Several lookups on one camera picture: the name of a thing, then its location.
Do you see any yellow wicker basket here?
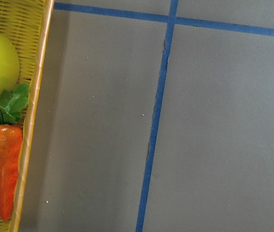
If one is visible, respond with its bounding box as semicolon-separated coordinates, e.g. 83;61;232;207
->
0;0;54;232

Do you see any orange toy carrot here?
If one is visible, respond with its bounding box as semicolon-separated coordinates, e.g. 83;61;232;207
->
0;83;29;221

